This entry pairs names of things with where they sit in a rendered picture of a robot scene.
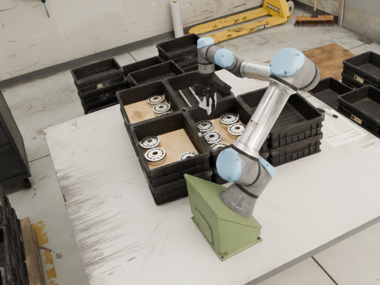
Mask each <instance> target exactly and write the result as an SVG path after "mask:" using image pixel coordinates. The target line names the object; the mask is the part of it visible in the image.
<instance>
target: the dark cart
mask: <svg viewBox="0 0 380 285"><path fill-rule="evenodd" d="M28 177H31V172H30V169H29V164H28V159H27V154H26V151H25V146H24V141H23V137H22V135H21V133H20V131H19V129H18V126H17V124H16V122H15V120H14V117H13V116H12V113H11V111H10V109H9V107H8V104H7V102H6V100H5V98H4V96H3V94H2V91H1V89H0V184H1V186H2V187H4V186H6V185H9V184H12V183H15V182H18V181H20V180H23V181H24V183H25V185H26V186H27V188H29V187H31V184H30V182H29V179H28Z"/></svg>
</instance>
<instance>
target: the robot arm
mask: <svg viewBox="0 0 380 285"><path fill-rule="evenodd" d="M197 51H198V70H197V71H196V75H197V83H196V84H195V95H197V96H201V97H203V96H205V97H204V100H203V102H200V103H199V106H200V107H201V108H203V109H205V110H207V114H208V115H209V114H210V113H211V103H212V104H213V110H214V109H215V107H216V103H217V88H218V89H219V90H221V91H222V92H223V93H225V94H227V93H228V92H229V91H230V90H231V88H232V87H231V86H229V85H228V84H227V83H225V82H224V81H223V80H221V79H220V78H218V77H217V76H215V74H214V70H215V64H217V65H218V66H220V67H222V68H223V69H225V70H226V71H228V72H230V73H232V74H233V75H234V76H236V77H239V78H241V79H243V78H245V77H247V78H251V79H257V80H262V81H268V82H269V86H268V88H267V90H266V92H265V94H264V95H263V97H262V99H261V100H260V103H259V104H258V106H257V108H256V109H255V111H254V113H253V115H252V117H251V119H250V120H249V122H248V124H247V126H246V128H245V130H244V131H243V133H242V135H241V136H240V139H239V140H238V141H236V142H233V143H232V145H231V146H230V148H228V149H225V150H223V151H221V152H220V154H219V156H218V158H217V162H216V167H217V172H218V174H219V176H220V177H221V178H223V179H224V180H227V181H228V182H232V183H233V184H232V185H230V186H229V187H228V188H226V189H225V190H224V191H223V192H222V193H221V194H220V196H219V198H220V199H221V201H222V202H223V203H224V204H225V205H226V206H227V207H228V208H229V209H230V210H232V211H233V212H234V213H236V214H238V215H240V216H242V217H245V218H249V217H250V216H251V215H252V213H253V209H254V207H255V204H256V201H257V199H258V198H259V196H260V195H261V193H262V192H263V191H264V189H265V188H266V186H267V185H268V184H269V182H270V181H271V179H273V177H274V175H275V173H276V169H275V168H274V167H273V166H272V165H271V164H269V163H268V162H267V161H266V160H264V159H263V158H262V157H260V156H259V153H258V151H259V149H260V148H261V146H262V144H263V143H264V141H265V139H266V137H267V135H268V134H269V132H270V130H271V128H272V126H273V125H274V123H275V121H276V119H277V117H278V116H279V114H280V112H281V111H282V109H283V107H284V105H285V104H286V102H287V100H288V98H289V96H290V95H292V94H295V93H296V92H297V91H298V90H299V91H303V92H304V91H309V90H311V89H313V88H314V87H315V86H316V85H317V84H318V82H319V79H320V71H319V68H318V67H317V65H316V64H315V63H313V62H312V61H311V60H310V59H308V58H307V57H306V56H305V55H304V54H303V53H302V52H300V51H298V50H297V49H295V48H292V47H287V48H284V49H283V50H280V51H278V52H277V53H276V54H275V55H274V56H273V57H272V59H271V61H270V63H262V62H255V61H248V60H243V59H239V58H238V57H236V56H235V55H233V53H232V52H231V51H229V50H228V49H225V48H222V47H219V46H216V45H214V40H213V39H212V38H211V37H203V38H199V39H198V41H197Z"/></svg>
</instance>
